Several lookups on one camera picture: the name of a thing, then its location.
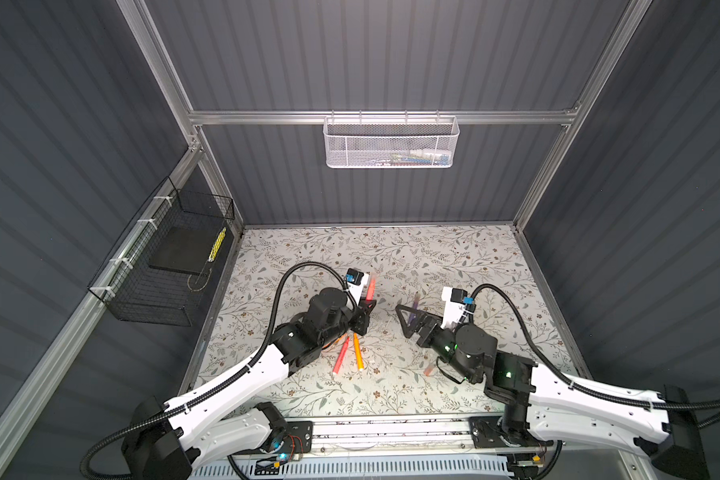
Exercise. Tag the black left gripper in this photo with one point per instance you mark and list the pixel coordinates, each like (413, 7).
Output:
(360, 325)

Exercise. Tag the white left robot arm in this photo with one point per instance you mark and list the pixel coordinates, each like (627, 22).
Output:
(203, 431)

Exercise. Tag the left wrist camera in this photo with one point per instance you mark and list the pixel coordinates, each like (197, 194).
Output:
(356, 281)

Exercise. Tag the white wire mesh basket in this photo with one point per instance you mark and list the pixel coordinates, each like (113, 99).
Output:
(346, 137)

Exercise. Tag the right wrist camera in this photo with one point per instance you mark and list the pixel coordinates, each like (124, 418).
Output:
(459, 308)

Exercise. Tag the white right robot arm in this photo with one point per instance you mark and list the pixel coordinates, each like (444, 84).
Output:
(539, 405)

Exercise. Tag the black wire basket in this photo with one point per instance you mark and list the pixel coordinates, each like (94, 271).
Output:
(134, 292)

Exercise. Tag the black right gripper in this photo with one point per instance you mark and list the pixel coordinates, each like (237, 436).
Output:
(421, 317)

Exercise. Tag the pink red marker pen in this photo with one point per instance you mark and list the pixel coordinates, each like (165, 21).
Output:
(371, 289)

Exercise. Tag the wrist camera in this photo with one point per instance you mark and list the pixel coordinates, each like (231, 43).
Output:
(459, 308)
(356, 281)

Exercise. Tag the yellow orange marker pen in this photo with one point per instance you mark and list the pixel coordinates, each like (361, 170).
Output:
(358, 353)

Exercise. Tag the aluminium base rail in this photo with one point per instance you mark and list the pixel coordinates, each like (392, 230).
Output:
(390, 433)

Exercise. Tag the yellow marker in basket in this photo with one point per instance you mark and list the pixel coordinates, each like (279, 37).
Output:
(218, 242)

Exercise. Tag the pens in white basket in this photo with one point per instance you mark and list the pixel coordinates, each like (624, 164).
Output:
(421, 157)

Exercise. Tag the black foam block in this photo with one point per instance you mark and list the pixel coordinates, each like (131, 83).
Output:
(183, 250)

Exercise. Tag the white vented cable duct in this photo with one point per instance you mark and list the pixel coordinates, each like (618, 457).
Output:
(455, 466)

